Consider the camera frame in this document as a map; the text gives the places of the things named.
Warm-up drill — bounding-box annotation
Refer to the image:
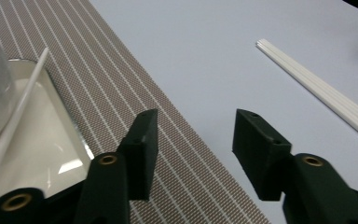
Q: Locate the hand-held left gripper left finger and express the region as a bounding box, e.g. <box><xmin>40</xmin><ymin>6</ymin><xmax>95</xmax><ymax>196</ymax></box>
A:
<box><xmin>117</xmin><ymin>108</ymin><xmax>159</xmax><ymax>202</ymax></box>

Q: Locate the brown striped placemat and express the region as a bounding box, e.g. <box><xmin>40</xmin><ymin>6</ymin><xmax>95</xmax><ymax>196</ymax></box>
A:
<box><xmin>0</xmin><ymin>0</ymin><xmax>271</xmax><ymax>224</ymax></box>

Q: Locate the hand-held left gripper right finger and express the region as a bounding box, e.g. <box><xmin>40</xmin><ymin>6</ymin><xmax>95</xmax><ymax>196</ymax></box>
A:
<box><xmin>231</xmin><ymin>108</ymin><xmax>293</xmax><ymax>202</ymax></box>

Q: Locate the white chopstick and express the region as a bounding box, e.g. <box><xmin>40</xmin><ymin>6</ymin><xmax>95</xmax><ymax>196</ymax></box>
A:
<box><xmin>259</xmin><ymin>40</ymin><xmax>358</xmax><ymax>131</ymax></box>
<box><xmin>257</xmin><ymin>42</ymin><xmax>358</xmax><ymax>139</ymax></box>
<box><xmin>255</xmin><ymin>44</ymin><xmax>358</xmax><ymax>147</ymax></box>
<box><xmin>261</xmin><ymin>38</ymin><xmax>358</xmax><ymax>123</ymax></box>
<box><xmin>0</xmin><ymin>47</ymin><xmax>50</xmax><ymax>200</ymax></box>

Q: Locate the white square plate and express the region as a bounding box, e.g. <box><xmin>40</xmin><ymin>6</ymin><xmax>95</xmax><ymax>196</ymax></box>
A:
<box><xmin>0</xmin><ymin>58</ymin><xmax>95</xmax><ymax>216</ymax></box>

